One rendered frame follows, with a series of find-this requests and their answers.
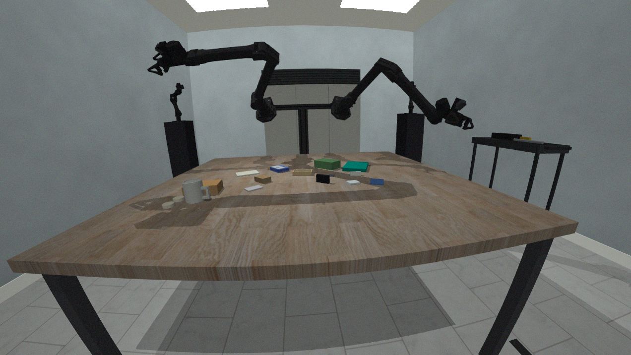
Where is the green rectangular block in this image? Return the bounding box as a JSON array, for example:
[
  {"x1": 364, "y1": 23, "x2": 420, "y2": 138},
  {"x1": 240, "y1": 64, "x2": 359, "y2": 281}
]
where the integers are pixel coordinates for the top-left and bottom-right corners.
[{"x1": 314, "y1": 158, "x2": 341, "y2": 170}]

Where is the wooden ball-in-hole puzzle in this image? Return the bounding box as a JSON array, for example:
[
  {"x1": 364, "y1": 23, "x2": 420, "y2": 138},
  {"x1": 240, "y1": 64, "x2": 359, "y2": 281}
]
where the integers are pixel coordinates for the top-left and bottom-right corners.
[{"x1": 293, "y1": 169, "x2": 313, "y2": 176}]

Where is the teal flat rectangular slab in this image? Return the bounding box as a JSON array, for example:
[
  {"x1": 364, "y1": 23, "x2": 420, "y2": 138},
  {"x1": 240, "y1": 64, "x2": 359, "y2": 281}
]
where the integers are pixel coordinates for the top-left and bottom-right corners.
[{"x1": 342, "y1": 161, "x2": 368, "y2": 172}]

